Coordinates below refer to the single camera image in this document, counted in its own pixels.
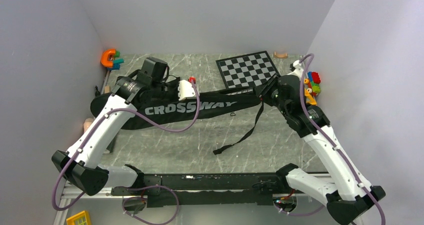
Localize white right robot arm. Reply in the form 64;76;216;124
254;75;386;225

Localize wooden arch block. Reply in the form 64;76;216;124
273;51;289;59

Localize small wooden block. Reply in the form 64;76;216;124
103;86;111;94

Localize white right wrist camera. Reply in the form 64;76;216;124
288;60;304;80

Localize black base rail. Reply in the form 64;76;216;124
111;172;302;211

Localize black white chessboard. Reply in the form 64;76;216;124
215;50;280;89

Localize black racket bag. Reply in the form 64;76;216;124
90;69;263;125

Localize yellow triangle toy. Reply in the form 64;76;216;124
304;88;317;106

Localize teal green toy blocks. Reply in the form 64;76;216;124
110;50;125;71

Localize small black figure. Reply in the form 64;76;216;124
94;85;101;97

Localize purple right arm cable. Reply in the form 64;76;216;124
273;52;387;225

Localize beige rolling pin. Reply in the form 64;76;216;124
83;118;94;133

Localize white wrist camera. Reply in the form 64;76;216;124
177;76;196;101
288;60;304;80

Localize black shuttlecock tube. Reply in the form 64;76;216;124
103;137;116;154

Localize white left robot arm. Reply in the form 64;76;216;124
51;57;181;196

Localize yellow window toy frame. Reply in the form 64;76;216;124
66;210;92;225

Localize colourful brick toy stack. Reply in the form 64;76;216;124
303;71;321;97

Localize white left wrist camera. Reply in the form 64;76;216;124
177;76;196;101

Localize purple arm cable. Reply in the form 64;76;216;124
273;52;387;225
51;79;201;225

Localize orange letter toy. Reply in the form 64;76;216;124
100;48;117;68

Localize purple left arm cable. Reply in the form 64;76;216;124
51;79;201;225

